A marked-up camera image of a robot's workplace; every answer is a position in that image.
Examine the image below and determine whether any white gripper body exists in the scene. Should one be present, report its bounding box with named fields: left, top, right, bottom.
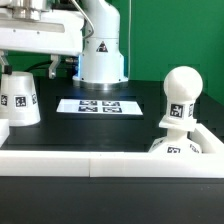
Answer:
left=0, top=8, right=84, bottom=56

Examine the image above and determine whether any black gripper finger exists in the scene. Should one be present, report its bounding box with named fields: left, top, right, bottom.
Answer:
left=0, top=50, right=12, bottom=75
left=48, top=55, right=61, bottom=79

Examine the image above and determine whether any white lamp shade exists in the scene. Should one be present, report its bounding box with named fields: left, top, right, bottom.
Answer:
left=0, top=71, right=40, bottom=126

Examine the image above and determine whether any white lamp bulb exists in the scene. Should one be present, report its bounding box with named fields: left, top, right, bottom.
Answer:
left=164, top=66, right=203, bottom=121

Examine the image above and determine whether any white lamp base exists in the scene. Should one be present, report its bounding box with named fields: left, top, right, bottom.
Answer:
left=149, top=119, right=202, bottom=155

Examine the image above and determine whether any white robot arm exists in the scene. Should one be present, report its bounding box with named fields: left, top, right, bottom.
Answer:
left=0, top=0, right=128, bottom=90

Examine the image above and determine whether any white marker sheet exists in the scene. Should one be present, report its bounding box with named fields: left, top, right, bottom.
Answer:
left=57, top=99, right=142, bottom=115

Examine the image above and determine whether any black cable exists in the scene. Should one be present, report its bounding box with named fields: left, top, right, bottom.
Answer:
left=25, top=58, right=81, bottom=73

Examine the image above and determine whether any white cable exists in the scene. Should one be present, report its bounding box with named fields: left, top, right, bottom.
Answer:
left=69, top=0, right=96, bottom=40

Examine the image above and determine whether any white left fence wall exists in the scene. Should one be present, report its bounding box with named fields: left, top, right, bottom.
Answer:
left=0, top=119, right=9, bottom=147

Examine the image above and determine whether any white fence wall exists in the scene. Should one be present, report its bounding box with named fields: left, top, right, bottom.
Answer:
left=190, top=123, right=224, bottom=154
left=0, top=119, right=9, bottom=147
left=0, top=150, right=224, bottom=178

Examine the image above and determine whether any white front fence wall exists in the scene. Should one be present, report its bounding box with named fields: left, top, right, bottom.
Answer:
left=0, top=150, right=224, bottom=178

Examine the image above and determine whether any white right fence wall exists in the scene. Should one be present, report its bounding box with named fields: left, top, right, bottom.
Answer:
left=190, top=123, right=224, bottom=154

